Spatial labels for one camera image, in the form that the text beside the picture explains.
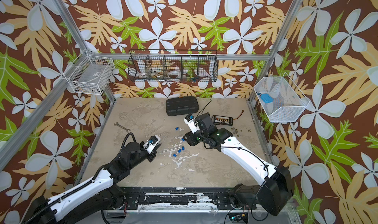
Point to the black plastic case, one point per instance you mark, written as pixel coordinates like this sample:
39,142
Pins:
182,106

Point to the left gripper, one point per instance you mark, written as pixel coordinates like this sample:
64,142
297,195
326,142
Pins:
152,154

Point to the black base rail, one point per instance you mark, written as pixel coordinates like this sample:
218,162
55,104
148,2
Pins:
221,198

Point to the blue object in basket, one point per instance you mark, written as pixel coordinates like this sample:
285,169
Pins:
266,98

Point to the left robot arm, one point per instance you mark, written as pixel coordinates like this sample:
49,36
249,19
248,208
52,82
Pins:
97,193

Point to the battery charging board with wires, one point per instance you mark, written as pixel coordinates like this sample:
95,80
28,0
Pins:
225,120

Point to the white wire basket left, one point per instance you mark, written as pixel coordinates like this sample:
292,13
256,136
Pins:
89,73

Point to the small steel wrench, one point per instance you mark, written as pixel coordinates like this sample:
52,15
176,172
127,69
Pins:
122,127

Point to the white mesh basket right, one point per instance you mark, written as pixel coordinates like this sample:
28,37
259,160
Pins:
289,101

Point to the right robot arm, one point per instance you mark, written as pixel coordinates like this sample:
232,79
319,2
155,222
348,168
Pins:
275,186

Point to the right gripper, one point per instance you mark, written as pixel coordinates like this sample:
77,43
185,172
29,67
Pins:
190,139

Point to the black wire basket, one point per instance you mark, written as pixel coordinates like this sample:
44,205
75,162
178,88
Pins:
173,65

